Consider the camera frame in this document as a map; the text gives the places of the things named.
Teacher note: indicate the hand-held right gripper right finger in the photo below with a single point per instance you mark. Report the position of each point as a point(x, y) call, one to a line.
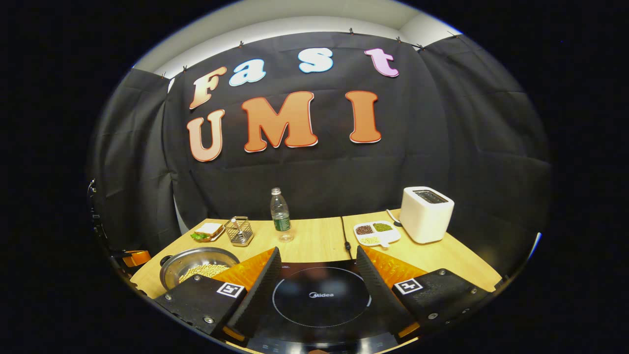
point(376, 290)

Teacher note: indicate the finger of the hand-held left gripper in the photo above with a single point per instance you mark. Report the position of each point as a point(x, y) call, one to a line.
point(137, 258)

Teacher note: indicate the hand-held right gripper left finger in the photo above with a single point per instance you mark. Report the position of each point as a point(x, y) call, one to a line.
point(260, 295)

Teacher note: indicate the black induction cooktop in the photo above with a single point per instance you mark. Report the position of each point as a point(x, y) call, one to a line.
point(319, 295)

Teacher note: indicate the steel pot with soybeans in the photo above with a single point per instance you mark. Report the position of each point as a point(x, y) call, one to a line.
point(196, 260)

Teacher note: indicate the white divided dish with beans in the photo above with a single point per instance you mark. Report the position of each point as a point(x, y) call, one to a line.
point(376, 234)

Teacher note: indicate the sandwich with lettuce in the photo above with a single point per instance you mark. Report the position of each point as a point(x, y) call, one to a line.
point(209, 231)

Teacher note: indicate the clear plastic water bottle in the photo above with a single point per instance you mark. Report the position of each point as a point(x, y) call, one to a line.
point(281, 221)

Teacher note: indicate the white toaster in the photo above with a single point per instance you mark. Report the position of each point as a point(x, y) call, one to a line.
point(425, 216)

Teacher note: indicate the black backdrop cloth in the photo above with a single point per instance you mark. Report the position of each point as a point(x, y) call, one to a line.
point(319, 177)

